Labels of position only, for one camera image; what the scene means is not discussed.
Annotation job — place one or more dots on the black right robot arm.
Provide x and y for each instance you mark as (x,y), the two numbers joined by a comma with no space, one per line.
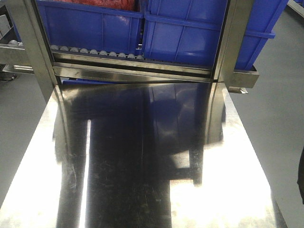
(300,180)

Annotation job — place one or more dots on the right blue plastic bin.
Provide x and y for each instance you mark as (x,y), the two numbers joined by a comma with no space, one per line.
(188,31)

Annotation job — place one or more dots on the blue plastic bin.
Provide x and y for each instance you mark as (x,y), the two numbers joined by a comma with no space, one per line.
(188,31)
(91,27)

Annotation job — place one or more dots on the red material in bin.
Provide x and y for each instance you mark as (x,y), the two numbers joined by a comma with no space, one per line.
(114,4)

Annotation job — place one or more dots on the left blue plastic bin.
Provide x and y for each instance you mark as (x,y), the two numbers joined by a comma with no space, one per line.
(91,27)

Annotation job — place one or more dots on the stainless steel roller rack frame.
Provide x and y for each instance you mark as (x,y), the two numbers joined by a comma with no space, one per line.
(36,57)

